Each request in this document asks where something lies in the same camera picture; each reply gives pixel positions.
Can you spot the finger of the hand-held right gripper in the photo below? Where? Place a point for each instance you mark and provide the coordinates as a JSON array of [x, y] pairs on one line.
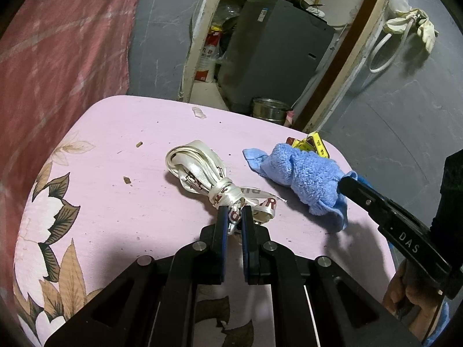
[[398, 227]]

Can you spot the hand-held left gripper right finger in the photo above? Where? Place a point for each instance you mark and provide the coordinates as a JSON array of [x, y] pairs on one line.
[[246, 224]]

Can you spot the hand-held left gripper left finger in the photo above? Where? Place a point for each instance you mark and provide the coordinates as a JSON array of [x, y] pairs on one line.
[[225, 224]]

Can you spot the white printed ribbon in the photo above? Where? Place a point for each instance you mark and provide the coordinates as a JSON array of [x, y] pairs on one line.
[[191, 159]]

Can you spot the blue towel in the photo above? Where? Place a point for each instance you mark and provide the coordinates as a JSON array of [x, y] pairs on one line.
[[304, 170]]

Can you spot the blue plastic bucket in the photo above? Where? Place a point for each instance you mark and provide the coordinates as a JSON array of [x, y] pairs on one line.
[[443, 327]]

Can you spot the person's right hand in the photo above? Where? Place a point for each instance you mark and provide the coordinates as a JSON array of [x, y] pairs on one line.
[[425, 312]]

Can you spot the yellow snack wrapper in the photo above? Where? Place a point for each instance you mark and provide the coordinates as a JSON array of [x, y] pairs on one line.
[[314, 144]]

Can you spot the clear plastic scrap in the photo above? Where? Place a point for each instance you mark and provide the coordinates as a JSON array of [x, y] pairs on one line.
[[199, 113]]

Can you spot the metal pot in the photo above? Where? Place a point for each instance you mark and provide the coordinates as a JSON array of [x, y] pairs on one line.
[[269, 112]]

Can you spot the pink floral table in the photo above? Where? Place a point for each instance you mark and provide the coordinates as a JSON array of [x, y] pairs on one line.
[[126, 144]]

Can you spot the red and white bag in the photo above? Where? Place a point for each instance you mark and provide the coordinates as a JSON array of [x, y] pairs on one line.
[[209, 58]]

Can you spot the grey cabinet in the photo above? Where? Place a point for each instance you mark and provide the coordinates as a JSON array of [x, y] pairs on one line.
[[275, 54]]

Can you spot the white rubber gloves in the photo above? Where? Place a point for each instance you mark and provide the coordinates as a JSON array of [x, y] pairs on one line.
[[423, 27]]

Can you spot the pink checked cloth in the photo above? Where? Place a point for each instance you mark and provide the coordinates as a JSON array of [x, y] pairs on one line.
[[54, 43]]

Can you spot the wooden door frame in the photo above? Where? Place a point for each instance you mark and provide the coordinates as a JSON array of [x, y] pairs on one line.
[[349, 68]]

